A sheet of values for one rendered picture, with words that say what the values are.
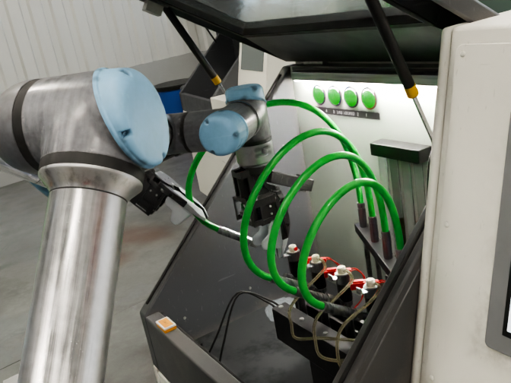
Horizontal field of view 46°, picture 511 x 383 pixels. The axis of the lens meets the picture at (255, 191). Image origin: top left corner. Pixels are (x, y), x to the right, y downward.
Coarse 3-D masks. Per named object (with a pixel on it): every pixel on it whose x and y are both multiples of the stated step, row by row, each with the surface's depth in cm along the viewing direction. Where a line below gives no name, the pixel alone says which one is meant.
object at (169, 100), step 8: (176, 80) 753; (184, 80) 739; (160, 88) 708; (168, 88) 704; (176, 88) 704; (160, 96) 713; (168, 96) 709; (176, 96) 708; (168, 104) 713; (176, 104) 712; (168, 112) 718; (176, 112) 716
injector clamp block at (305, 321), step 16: (288, 304) 134; (288, 320) 128; (304, 320) 127; (320, 320) 130; (336, 320) 124; (288, 336) 131; (304, 336) 125; (320, 336) 120; (304, 352) 127; (320, 352) 121; (320, 368) 123; (336, 368) 117
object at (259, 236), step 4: (260, 228) 124; (264, 228) 125; (260, 232) 124; (264, 232) 125; (256, 236) 124; (260, 236) 124; (264, 236) 125; (252, 240) 124; (256, 240) 124; (260, 240) 125; (256, 244) 124; (260, 244) 125; (276, 248) 125; (276, 252) 126
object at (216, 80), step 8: (168, 8) 136; (168, 16) 137; (176, 24) 138; (184, 32) 139; (184, 40) 140; (192, 40) 141; (192, 48) 141; (200, 56) 142; (208, 64) 144; (208, 72) 144; (216, 80) 145
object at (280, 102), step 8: (272, 104) 125; (280, 104) 125; (288, 104) 126; (296, 104) 126; (304, 104) 126; (320, 112) 127; (328, 120) 128; (336, 128) 129; (200, 152) 125; (200, 160) 126; (192, 168) 126; (352, 168) 132; (192, 176) 127; (360, 192) 134; (192, 200) 128; (360, 200) 135; (208, 224) 130
